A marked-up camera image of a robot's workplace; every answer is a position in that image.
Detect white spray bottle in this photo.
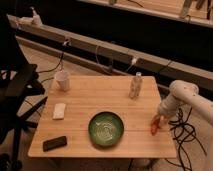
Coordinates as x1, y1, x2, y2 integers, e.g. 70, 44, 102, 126
16, 6, 44, 28

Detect black rectangular remote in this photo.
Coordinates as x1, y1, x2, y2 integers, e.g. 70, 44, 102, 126
43, 136, 67, 152

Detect black floor cables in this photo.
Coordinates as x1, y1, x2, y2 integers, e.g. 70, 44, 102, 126
165, 108, 209, 171

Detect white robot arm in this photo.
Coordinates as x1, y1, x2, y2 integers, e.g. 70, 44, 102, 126
151, 80, 213, 171

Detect black office chair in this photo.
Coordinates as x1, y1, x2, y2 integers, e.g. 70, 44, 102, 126
0, 11, 47, 171

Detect green round plate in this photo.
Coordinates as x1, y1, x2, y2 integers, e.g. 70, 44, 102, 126
88, 111, 124, 147

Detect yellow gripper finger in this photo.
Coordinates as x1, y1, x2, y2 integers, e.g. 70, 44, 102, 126
154, 115, 167, 128

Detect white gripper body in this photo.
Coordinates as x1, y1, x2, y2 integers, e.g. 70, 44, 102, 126
157, 96, 180, 118

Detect wooden table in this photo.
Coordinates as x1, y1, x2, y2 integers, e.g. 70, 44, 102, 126
28, 76, 176, 158

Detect clear plastic bottle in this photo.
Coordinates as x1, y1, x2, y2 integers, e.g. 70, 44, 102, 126
129, 72, 142, 99

